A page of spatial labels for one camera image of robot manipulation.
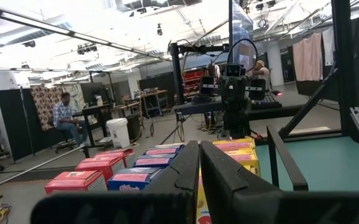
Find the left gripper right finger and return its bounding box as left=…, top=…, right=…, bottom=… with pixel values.
left=200, top=140, right=359, bottom=224

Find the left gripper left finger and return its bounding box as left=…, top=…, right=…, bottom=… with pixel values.
left=30, top=139, right=200, bottom=224

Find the blue Frosted Flakes cereal box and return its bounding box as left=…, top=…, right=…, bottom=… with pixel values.
left=107, top=167, right=164, bottom=192
left=133, top=153, right=179, bottom=169
left=143, top=144, right=185, bottom=156

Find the yellow Corn Pops cereal box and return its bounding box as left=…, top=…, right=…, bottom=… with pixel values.
left=196, top=167, right=213, bottom=224
left=225, top=148, right=261, bottom=177
left=212, top=138, right=257, bottom=154

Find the red Froot Loops cereal box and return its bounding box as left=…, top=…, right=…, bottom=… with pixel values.
left=44, top=170, right=108, bottom=195
left=94, top=148, right=136, bottom=169
left=75, top=155, right=125, bottom=184

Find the pink backlit keyboard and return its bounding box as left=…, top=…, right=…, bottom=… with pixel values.
left=249, top=92, right=283, bottom=110

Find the person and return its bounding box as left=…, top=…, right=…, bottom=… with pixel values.
left=52, top=92, right=89, bottom=147
left=253, top=59, right=273, bottom=91

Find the grey equipment cart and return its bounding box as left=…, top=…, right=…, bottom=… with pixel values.
left=172, top=99, right=226, bottom=116

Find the red tool cabinet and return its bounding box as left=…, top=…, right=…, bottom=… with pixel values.
left=182, top=67, right=210, bottom=98

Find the large upright display screen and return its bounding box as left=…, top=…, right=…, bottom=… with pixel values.
left=228, top=0, right=254, bottom=78

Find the white plastic bucket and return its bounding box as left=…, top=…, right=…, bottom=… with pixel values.
left=105, top=118, right=131, bottom=149

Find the pink hanging cloth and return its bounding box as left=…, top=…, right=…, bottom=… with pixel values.
left=292, top=32, right=324, bottom=82

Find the black bin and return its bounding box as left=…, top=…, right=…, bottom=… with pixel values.
left=126, top=112, right=142, bottom=141

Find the wooden workbench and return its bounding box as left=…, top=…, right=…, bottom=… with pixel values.
left=119, top=89, right=171, bottom=119

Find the black desk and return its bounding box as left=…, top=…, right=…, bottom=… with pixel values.
left=81, top=103, right=113, bottom=149

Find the white hanging cloth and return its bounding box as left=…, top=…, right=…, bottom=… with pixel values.
left=321, top=26, right=336, bottom=67

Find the black desk monitor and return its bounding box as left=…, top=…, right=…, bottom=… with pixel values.
left=79, top=82, right=108, bottom=106

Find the pale patterned curtain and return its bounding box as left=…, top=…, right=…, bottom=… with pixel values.
left=62, top=83, right=86, bottom=113

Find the brown patterned curtain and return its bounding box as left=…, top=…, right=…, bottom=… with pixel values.
left=29, top=84, right=74, bottom=131

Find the black partition panel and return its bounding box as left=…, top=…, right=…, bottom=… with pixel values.
left=0, top=88, right=34, bottom=162

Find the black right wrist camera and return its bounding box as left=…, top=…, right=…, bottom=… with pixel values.
left=225, top=63, right=243, bottom=78

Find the coiled black cable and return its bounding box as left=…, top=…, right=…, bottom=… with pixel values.
left=190, top=94, right=213, bottom=106

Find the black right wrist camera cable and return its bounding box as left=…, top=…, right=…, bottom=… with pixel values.
left=227, top=38, right=259, bottom=74

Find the wooden shelf black metal frame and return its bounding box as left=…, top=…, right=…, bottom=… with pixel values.
left=0, top=126, right=309, bottom=224

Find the black aluminium rig frame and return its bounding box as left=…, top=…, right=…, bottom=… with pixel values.
left=255, top=0, right=359, bottom=147

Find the grey round ceiling duct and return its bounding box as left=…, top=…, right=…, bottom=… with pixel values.
left=0, top=22, right=73, bottom=47

